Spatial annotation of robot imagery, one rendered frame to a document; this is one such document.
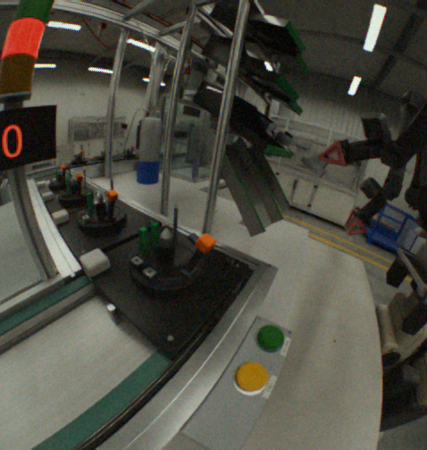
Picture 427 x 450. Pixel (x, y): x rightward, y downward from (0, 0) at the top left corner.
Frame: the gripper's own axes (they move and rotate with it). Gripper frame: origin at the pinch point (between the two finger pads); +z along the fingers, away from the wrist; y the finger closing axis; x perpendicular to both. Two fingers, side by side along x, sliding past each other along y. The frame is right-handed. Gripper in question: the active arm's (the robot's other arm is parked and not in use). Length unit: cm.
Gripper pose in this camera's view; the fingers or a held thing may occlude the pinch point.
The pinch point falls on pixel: (322, 158)
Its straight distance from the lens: 58.6
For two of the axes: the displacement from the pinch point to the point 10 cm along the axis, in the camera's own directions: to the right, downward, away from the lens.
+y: -6.8, 2.2, -6.9
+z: -7.0, 0.6, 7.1
